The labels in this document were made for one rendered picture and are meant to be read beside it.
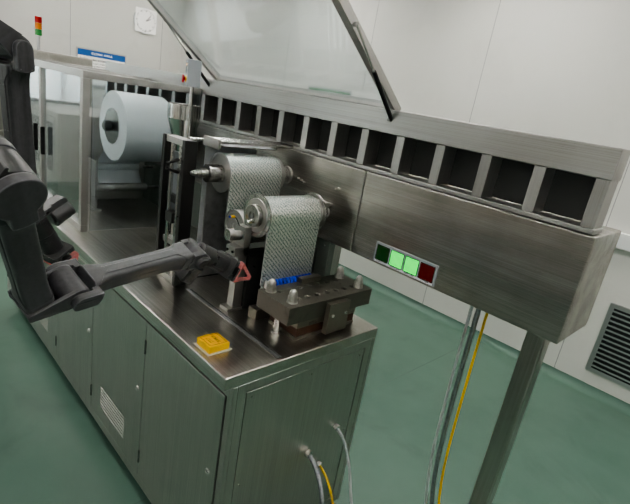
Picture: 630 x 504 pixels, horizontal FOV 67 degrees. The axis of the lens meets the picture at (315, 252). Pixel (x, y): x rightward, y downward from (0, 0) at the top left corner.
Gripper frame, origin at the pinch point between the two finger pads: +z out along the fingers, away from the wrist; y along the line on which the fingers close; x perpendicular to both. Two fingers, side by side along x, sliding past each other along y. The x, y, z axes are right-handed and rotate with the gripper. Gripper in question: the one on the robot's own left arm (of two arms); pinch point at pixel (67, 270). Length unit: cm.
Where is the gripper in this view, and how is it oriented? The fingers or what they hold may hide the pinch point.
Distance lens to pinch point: 158.5
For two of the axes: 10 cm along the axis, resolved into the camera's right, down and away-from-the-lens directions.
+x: -4.9, 6.3, -6.0
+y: -8.7, -2.8, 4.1
